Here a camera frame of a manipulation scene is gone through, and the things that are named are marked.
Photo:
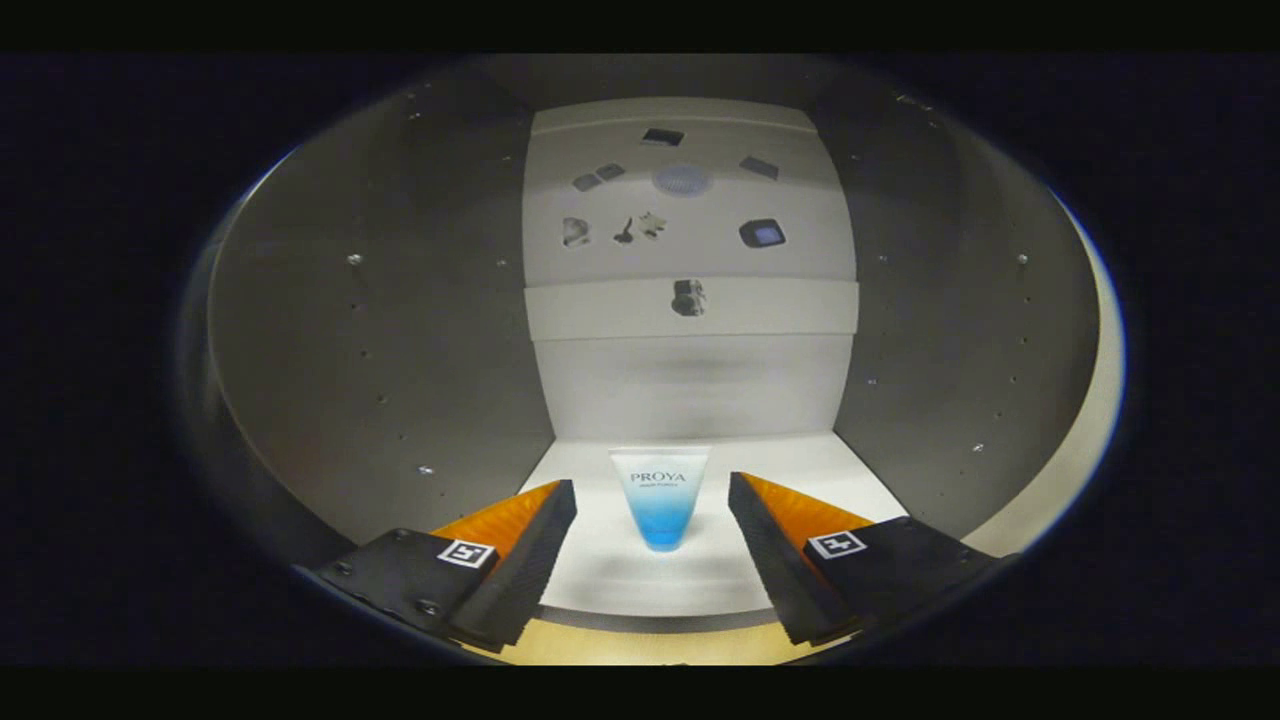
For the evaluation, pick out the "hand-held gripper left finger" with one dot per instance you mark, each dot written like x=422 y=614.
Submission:
x=540 y=560

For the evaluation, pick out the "blue and white tube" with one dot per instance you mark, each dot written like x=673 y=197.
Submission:
x=661 y=500

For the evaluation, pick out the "white cabinet with stickers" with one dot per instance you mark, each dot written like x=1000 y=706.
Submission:
x=400 y=330

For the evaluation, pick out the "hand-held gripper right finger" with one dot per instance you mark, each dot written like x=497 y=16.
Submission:
x=770 y=560

